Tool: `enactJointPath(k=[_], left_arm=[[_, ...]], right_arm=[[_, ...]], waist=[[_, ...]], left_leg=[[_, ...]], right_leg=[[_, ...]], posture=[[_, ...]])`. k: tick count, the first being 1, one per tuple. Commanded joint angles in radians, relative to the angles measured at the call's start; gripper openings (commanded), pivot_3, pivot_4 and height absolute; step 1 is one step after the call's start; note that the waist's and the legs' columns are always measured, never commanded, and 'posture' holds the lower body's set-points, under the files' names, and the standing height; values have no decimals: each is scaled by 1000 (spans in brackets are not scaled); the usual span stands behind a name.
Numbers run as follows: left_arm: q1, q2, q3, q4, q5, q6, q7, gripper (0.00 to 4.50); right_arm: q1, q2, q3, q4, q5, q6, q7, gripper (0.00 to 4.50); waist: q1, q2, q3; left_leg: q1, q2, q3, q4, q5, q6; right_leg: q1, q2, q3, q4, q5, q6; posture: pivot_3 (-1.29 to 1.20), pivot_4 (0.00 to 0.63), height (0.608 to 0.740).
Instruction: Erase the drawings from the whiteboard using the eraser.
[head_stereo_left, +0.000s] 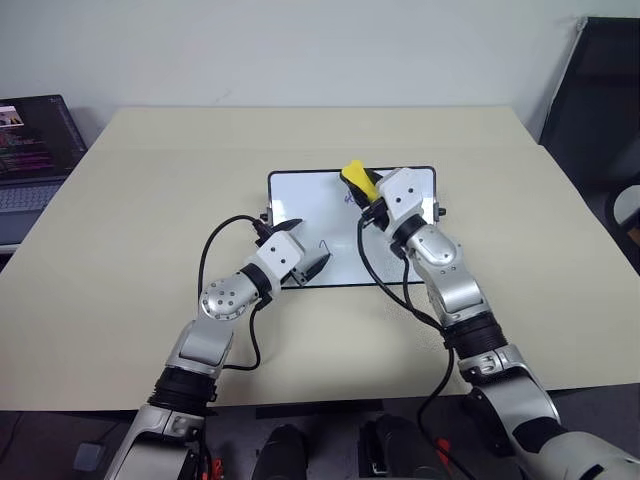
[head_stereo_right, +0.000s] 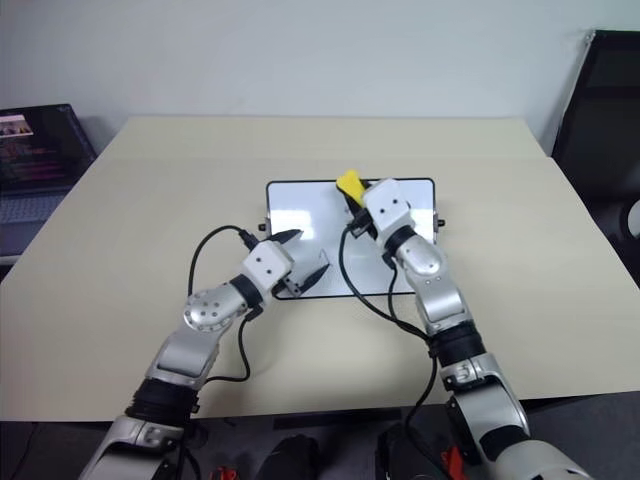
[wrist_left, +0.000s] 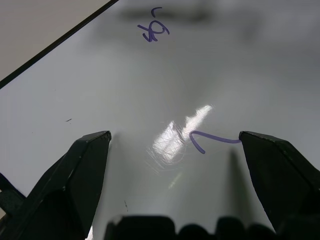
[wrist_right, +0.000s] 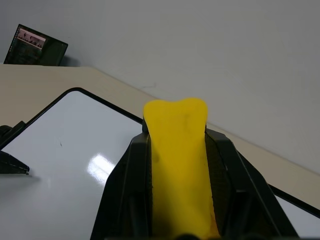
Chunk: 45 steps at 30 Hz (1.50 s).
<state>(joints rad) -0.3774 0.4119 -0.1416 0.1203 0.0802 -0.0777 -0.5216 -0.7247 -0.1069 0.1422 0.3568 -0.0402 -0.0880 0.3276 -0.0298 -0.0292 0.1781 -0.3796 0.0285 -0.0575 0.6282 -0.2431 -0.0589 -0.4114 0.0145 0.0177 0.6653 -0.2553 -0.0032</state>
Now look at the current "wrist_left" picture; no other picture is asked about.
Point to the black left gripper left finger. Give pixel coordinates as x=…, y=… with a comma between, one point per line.
x=67, y=185

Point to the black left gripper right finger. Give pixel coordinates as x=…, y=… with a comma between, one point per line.
x=280, y=180

